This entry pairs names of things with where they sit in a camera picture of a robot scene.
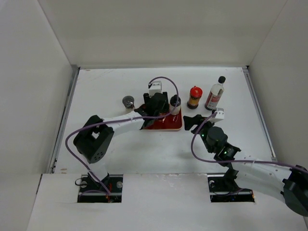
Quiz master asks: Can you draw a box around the red lacquer tray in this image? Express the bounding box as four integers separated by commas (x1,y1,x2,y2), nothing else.
145,109,183,131

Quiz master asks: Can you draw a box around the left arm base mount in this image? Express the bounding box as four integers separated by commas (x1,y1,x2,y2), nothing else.
75,174,124,203

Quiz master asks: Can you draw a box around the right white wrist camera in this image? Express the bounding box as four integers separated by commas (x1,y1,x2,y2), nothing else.
212,108,225,123

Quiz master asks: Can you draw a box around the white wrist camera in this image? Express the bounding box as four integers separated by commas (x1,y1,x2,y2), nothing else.
212,108,225,123
148,81,162,97

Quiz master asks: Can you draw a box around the purple cable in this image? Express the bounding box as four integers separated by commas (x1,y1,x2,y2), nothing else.
66,76,180,195
191,113,308,174

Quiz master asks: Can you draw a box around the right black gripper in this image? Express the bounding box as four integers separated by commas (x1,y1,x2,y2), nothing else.
183,114,217,153

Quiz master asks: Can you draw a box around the red-cap dark sauce bottle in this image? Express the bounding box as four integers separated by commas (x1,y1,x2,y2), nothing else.
187,86,203,109

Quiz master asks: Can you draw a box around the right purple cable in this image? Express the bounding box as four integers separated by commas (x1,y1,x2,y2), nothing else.
191,113,308,174

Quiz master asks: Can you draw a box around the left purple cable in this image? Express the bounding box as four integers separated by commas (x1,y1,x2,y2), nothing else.
66,76,180,195

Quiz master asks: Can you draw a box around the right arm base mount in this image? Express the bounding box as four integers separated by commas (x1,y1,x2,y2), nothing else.
207,169,255,203

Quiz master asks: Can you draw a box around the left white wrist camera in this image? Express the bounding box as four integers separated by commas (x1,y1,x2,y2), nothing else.
148,81,162,97

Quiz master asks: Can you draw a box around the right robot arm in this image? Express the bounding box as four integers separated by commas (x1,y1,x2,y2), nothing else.
183,109,308,217

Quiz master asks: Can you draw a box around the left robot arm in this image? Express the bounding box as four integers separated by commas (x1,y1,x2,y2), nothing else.
73,92,169,192

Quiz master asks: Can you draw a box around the tall vinegar bottle black cap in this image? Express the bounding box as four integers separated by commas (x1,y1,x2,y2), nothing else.
205,76,226,110

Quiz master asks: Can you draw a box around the black-cap white salt bottle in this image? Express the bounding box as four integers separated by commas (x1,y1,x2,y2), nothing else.
169,95,181,116

